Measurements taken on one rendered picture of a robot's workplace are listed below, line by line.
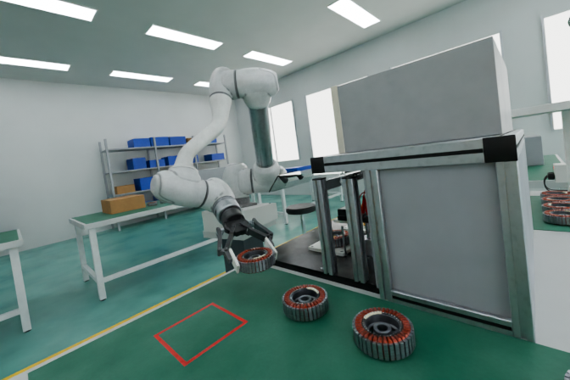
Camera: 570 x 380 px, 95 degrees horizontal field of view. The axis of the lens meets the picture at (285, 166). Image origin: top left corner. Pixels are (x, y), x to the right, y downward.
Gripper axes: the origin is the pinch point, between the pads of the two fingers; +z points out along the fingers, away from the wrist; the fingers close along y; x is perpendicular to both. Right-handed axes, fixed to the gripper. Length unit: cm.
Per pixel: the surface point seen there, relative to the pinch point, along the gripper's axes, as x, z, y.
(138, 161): -257, -571, 8
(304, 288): 1.1, 15.3, -6.9
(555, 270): 14, 46, -62
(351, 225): 15.7, 12.8, -20.9
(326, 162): 29.1, 0.9, -18.1
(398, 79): 52, 3, -34
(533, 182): -10, 9, -201
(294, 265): -8.7, 1.0, -14.6
